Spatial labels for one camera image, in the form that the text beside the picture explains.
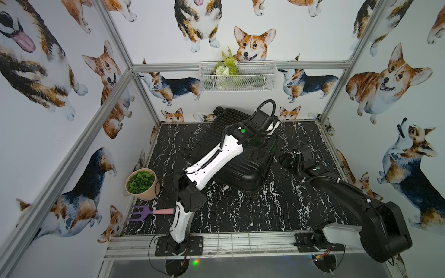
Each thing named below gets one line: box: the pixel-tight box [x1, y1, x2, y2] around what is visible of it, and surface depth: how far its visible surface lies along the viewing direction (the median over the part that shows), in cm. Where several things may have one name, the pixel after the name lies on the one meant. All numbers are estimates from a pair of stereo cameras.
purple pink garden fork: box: [127, 205, 175, 222], surface depth 85 cm
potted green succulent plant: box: [125, 167, 160, 201], surface depth 83 cm
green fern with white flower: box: [214, 46, 240, 78], surface depth 85 cm
